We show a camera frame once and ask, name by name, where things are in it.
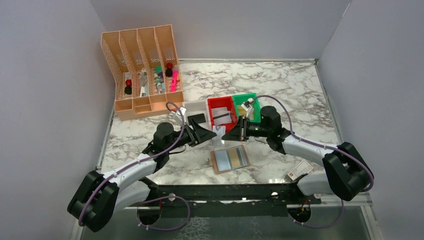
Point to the pink highlighter marker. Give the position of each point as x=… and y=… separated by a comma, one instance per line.
x=174, y=81

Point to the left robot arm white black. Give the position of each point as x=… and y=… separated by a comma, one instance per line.
x=100, y=195

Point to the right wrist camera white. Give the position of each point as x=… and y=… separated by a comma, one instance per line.
x=247, y=104

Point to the white plastic bin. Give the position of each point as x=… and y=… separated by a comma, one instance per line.
x=198, y=107

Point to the grey card in holder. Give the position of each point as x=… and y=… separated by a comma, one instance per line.
x=243, y=159

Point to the black card in white bin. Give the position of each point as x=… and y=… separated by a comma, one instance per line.
x=196, y=118

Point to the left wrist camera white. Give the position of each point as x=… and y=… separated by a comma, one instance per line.
x=179, y=115

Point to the red plastic bin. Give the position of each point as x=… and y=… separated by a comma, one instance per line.
x=224, y=103

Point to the white card in red bin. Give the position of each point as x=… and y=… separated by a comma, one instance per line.
x=221, y=116

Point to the brown leather card holder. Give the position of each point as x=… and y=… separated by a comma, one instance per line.
x=220, y=160

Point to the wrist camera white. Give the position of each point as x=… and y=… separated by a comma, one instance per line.
x=247, y=104
x=179, y=115

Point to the red black stamp slot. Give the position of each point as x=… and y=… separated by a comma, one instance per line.
x=128, y=87
x=169, y=70

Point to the peach plastic desk organizer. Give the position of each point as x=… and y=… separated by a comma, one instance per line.
x=141, y=54

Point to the gold card in holder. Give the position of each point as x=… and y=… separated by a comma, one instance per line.
x=233, y=157

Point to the green plastic bin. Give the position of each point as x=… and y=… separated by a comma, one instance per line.
x=239, y=99

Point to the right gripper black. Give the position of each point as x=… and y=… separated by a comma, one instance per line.
x=239, y=132

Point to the black mounting rail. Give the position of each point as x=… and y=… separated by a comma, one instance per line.
x=223, y=200

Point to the white label with red mark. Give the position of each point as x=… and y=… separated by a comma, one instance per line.
x=300, y=169

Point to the red black stamp right slot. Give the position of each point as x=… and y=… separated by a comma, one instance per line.
x=169, y=70

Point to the red black stamp left slot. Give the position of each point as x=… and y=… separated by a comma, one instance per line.
x=128, y=87

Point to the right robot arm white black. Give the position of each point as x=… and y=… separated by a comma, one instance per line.
x=345, y=172

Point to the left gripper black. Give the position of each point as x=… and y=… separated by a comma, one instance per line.
x=202, y=134

